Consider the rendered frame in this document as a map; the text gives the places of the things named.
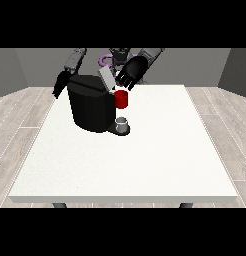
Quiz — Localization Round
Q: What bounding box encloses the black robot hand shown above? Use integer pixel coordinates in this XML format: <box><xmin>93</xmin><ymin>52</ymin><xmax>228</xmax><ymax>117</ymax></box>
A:
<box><xmin>52</xmin><ymin>69</ymin><xmax>72</xmax><ymax>100</ymax></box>
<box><xmin>114</xmin><ymin>55</ymin><xmax>150</xmax><ymax>92</ymax></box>

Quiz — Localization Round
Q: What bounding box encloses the pale grey machine lid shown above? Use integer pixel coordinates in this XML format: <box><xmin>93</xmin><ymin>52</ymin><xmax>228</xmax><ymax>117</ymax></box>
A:
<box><xmin>97</xmin><ymin>65</ymin><xmax>116</xmax><ymax>91</ymax></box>

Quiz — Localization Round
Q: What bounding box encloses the red pod holder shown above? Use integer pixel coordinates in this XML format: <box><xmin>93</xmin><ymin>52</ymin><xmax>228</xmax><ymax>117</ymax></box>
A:
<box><xmin>113</xmin><ymin>89</ymin><xmax>129</xmax><ymax>110</ymax></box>

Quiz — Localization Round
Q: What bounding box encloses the black coffee machine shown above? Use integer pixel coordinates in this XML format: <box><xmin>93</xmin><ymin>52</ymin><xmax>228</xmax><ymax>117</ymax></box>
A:
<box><xmin>66</xmin><ymin>73</ymin><xmax>131</xmax><ymax>136</ymax></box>

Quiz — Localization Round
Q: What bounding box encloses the small grey cup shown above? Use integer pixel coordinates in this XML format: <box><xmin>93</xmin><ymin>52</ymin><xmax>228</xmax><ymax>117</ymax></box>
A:
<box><xmin>115</xmin><ymin>116</ymin><xmax>130</xmax><ymax>134</ymax></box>

